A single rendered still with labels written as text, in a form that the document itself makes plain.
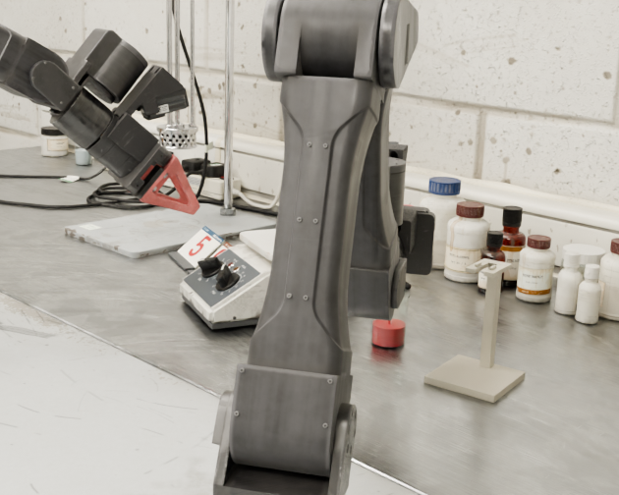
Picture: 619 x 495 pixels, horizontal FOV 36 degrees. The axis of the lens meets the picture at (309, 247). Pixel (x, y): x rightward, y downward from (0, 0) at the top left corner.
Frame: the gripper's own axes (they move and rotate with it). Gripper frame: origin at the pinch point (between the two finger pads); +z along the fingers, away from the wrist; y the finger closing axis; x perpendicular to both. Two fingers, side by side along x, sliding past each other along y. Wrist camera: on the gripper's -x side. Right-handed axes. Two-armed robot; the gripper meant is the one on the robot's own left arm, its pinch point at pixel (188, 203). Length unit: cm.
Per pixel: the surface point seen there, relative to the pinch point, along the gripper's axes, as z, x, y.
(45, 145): 7, 7, 110
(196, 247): 12.5, 3.7, 18.0
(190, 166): 20, -8, 64
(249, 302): 9.3, 4.8, -11.9
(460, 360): 24.2, -4.7, -31.1
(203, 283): 6.6, 6.5, -4.3
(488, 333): 22.7, -8.7, -33.8
